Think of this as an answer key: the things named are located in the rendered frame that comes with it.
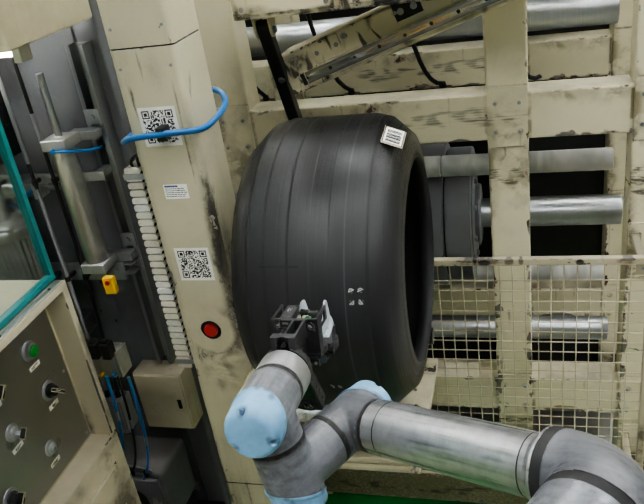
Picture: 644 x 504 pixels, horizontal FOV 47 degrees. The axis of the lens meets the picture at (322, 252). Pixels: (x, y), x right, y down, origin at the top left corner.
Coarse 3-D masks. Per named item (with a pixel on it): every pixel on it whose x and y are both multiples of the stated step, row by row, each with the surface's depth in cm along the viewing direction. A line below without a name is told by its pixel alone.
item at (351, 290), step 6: (348, 288) 121; (354, 288) 121; (360, 288) 121; (348, 294) 121; (354, 294) 121; (360, 294) 121; (348, 300) 122; (354, 300) 121; (360, 300) 121; (348, 306) 122; (354, 306) 122; (360, 306) 122
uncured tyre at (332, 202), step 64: (320, 128) 136; (256, 192) 128; (320, 192) 125; (384, 192) 124; (256, 256) 125; (320, 256) 122; (384, 256) 122; (256, 320) 128; (384, 320) 124; (320, 384) 133; (384, 384) 131
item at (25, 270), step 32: (0, 128) 127; (0, 160) 128; (0, 192) 128; (0, 224) 128; (32, 224) 135; (0, 256) 128; (32, 256) 136; (0, 288) 128; (32, 288) 136; (0, 320) 127
